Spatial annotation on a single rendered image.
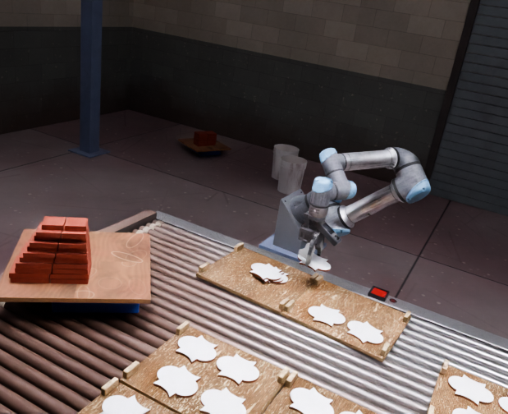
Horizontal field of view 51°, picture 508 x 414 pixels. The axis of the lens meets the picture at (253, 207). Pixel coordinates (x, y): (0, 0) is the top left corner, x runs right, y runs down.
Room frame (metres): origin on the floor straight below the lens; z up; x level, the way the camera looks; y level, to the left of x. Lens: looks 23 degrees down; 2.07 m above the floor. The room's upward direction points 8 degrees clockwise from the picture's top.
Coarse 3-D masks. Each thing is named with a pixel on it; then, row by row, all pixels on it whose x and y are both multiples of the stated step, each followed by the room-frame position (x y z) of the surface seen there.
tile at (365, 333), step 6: (348, 324) 1.70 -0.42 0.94; (354, 324) 1.70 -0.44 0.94; (360, 324) 1.71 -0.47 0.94; (366, 324) 1.72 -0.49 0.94; (354, 330) 1.67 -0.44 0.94; (360, 330) 1.67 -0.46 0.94; (366, 330) 1.68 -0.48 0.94; (372, 330) 1.68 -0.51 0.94; (378, 330) 1.69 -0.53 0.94; (354, 336) 1.64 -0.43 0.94; (360, 336) 1.64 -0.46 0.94; (366, 336) 1.64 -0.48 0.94; (372, 336) 1.65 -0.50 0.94; (378, 336) 1.65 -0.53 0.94; (366, 342) 1.61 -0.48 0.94; (372, 342) 1.61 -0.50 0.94; (378, 342) 1.62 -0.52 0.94
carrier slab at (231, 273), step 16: (224, 256) 2.11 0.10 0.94; (240, 256) 2.13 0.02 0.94; (256, 256) 2.15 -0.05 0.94; (208, 272) 1.95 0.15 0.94; (224, 272) 1.97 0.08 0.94; (240, 272) 1.99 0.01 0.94; (288, 272) 2.05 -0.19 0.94; (224, 288) 1.86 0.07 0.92; (240, 288) 1.86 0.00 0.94; (256, 288) 1.87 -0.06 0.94; (272, 288) 1.89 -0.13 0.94; (288, 288) 1.91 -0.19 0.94; (304, 288) 1.93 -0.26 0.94; (272, 304) 1.78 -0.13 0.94
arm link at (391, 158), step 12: (324, 156) 2.09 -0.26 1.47; (336, 156) 2.09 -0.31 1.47; (348, 156) 2.12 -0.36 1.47; (360, 156) 2.14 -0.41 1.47; (372, 156) 2.17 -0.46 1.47; (384, 156) 2.20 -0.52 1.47; (396, 156) 2.22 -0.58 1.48; (408, 156) 2.24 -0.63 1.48; (324, 168) 2.07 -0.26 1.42; (336, 168) 2.05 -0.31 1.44; (348, 168) 2.11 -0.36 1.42; (360, 168) 2.15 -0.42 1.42; (396, 168) 2.24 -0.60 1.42
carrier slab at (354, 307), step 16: (320, 288) 1.95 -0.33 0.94; (336, 288) 1.97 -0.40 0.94; (304, 304) 1.81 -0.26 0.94; (320, 304) 1.83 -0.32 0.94; (336, 304) 1.84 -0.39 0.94; (352, 304) 1.86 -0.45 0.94; (368, 304) 1.88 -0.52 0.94; (304, 320) 1.70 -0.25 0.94; (352, 320) 1.74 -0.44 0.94; (368, 320) 1.76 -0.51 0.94; (384, 320) 1.78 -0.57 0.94; (400, 320) 1.79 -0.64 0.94; (336, 336) 1.63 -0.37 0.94; (352, 336) 1.64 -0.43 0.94; (384, 336) 1.67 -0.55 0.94; (368, 352) 1.56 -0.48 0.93
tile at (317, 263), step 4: (300, 256) 1.96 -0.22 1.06; (316, 256) 1.99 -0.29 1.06; (300, 260) 1.94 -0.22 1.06; (304, 260) 1.94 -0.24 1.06; (312, 260) 1.95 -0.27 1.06; (316, 260) 1.96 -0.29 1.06; (320, 260) 1.96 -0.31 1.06; (324, 260) 1.97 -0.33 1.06; (304, 264) 1.91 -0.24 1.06; (312, 264) 1.92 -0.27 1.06; (316, 264) 1.92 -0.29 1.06; (320, 264) 1.93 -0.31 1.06; (324, 264) 1.94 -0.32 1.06; (328, 264) 1.95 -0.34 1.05; (312, 268) 1.90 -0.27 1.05; (316, 268) 1.90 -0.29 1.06; (320, 268) 1.90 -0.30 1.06; (324, 268) 1.91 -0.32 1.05; (328, 268) 1.92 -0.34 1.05
